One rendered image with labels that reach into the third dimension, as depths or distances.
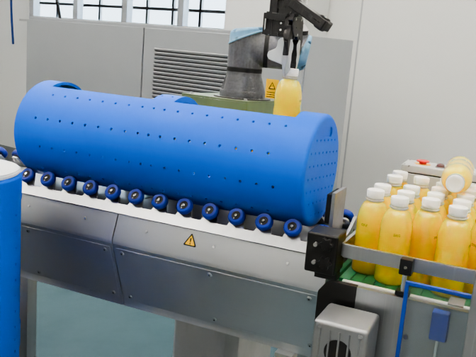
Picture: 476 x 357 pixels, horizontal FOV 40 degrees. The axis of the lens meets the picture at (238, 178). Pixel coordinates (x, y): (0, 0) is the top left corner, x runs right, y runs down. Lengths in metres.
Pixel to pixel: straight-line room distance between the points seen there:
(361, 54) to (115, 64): 1.63
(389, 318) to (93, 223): 0.85
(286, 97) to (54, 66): 2.99
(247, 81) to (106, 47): 2.09
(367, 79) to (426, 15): 0.55
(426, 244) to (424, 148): 2.91
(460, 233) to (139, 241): 0.82
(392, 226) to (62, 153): 0.92
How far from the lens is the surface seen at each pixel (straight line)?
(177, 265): 1.72
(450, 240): 1.42
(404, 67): 4.38
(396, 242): 1.44
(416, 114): 4.35
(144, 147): 1.69
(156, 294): 1.83
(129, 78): 3.97
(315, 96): 3.38
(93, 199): 1.86
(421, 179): 1.71
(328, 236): 1.42
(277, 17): 1.64
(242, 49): 2.12
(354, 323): 1.36
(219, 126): 1.62
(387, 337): 1.46
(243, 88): 2.11
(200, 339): 2.28
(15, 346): 1.84
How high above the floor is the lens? 1.39
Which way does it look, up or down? 12 degrees down
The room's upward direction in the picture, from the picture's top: 5 degrees clockwise
